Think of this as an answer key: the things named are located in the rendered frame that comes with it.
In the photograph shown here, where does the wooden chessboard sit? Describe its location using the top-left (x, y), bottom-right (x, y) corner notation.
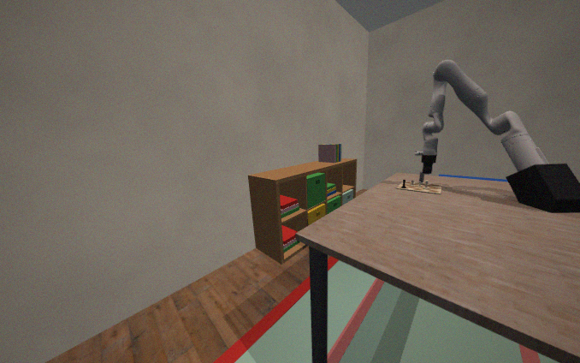
top-left (396, 181), bottom-right (442, 194)

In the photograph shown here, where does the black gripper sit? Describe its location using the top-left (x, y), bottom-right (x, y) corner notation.
top-left (415, 147), bottom-right (437, 182)

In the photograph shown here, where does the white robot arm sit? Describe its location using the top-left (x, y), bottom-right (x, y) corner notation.
top-left (423, 60), bottom-right (549, 171)

